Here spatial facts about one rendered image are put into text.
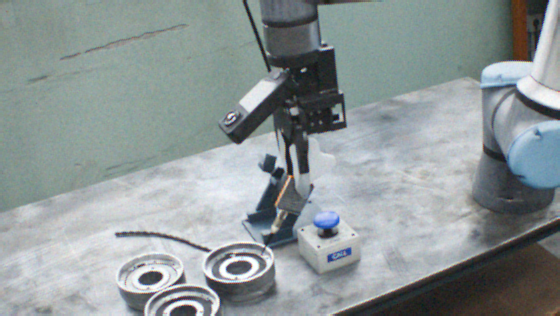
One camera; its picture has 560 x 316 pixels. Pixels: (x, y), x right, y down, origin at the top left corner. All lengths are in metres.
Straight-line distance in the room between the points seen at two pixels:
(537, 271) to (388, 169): 0.39
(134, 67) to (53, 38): 0.32
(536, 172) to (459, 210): 0.23
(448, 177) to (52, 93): 1.62
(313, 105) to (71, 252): 0.52
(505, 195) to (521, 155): 0.21
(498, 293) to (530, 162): 0.48
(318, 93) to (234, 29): 1.72
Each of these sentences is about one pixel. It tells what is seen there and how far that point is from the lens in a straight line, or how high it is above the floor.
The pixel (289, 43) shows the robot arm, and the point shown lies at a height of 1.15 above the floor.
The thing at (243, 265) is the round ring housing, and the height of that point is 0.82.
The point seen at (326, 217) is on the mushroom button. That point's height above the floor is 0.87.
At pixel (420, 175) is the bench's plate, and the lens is 1.38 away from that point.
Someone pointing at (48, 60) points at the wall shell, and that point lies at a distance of 2.61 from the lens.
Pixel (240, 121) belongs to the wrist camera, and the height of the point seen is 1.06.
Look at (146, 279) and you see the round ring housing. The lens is 1.17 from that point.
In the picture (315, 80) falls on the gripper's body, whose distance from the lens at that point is 1.04.
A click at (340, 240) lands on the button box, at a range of 1.13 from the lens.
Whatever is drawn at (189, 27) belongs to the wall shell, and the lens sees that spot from 2.69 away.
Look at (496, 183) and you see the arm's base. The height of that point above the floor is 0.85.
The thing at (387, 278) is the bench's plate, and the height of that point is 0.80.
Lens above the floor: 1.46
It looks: 26 degrees down
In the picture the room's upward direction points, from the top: 8 degrees counter-clockwise
